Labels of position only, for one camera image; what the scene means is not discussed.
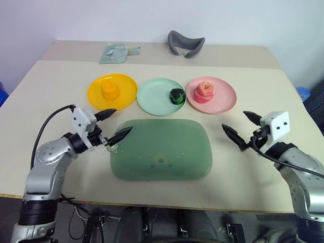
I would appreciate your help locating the yellow plate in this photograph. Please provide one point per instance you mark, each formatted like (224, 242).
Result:
(112, 92)

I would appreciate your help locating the dark rounded robot base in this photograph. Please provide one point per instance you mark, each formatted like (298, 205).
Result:
(167, 224)

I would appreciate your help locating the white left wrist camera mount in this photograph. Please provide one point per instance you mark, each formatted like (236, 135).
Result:
(81, 119)

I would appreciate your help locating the grey curved foam pad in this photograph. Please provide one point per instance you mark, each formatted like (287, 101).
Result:
(186, 45)

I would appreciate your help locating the black object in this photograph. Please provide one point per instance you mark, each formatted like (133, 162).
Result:
(315, 101)

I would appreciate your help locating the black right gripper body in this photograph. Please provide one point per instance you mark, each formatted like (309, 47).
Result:
(255, 138)

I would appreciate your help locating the pink plate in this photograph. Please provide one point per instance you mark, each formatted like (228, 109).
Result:
(222, 95)

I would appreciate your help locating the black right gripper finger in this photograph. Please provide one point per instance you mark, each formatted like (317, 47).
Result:
(253, 117)
(234, 135)

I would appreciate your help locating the blue plastic stool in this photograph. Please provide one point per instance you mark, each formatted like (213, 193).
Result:
(302, 92)

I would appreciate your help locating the green plastic bag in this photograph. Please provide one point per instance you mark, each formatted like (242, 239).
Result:
(114, 53)

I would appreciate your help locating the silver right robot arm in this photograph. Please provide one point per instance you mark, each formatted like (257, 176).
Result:
(301, 167)

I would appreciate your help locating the green silicone mat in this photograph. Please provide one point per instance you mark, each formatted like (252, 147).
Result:
(162, 149)

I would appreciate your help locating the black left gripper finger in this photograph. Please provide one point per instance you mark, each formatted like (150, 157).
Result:
(119, 136)
(105, 114)

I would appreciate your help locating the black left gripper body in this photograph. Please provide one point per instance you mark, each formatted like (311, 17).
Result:
(95, 136)

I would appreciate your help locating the yellow toy fruit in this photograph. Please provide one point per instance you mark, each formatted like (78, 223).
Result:
(110, 90)

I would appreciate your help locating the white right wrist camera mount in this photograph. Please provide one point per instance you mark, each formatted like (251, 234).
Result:
(278, 124)

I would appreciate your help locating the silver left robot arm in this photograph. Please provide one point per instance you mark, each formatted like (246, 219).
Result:
(48, 162)

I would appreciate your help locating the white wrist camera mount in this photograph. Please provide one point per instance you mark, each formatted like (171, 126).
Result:
(81, 119)
(278, 124)

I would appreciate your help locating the pink toy apple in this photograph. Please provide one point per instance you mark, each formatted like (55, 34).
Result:
(204, 92)

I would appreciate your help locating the green plate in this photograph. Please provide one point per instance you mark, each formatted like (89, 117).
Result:
(154, 97)

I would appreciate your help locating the dark green toy vegetable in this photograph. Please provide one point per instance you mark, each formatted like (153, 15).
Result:
(177, 96)

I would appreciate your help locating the blue object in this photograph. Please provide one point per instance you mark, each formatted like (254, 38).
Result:
(2, 95)

